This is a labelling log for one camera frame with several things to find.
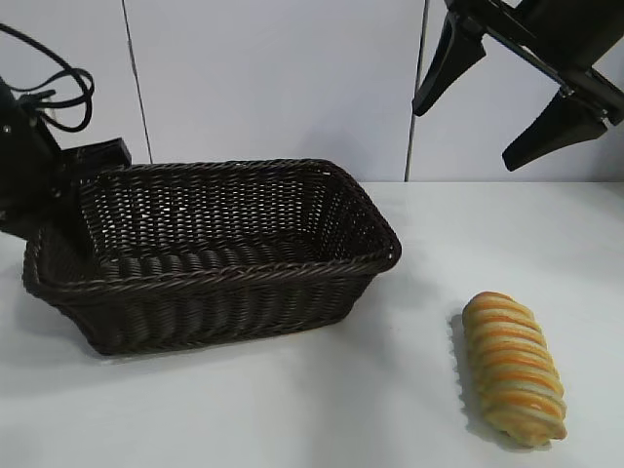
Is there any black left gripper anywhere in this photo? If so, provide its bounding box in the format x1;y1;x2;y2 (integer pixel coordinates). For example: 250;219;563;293
0;80;134;257

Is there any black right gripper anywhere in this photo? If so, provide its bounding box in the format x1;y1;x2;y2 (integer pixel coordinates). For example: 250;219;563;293
411;0;624;173

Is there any dark brown woven basket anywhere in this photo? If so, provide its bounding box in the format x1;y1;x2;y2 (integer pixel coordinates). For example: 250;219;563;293
21;156;404;358

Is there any long striped bread loaf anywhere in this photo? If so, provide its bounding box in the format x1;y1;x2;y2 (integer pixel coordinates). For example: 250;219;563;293
461;291;569;434

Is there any black left wrist camera cable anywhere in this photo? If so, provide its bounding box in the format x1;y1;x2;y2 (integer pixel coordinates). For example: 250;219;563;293
0;22;96;135

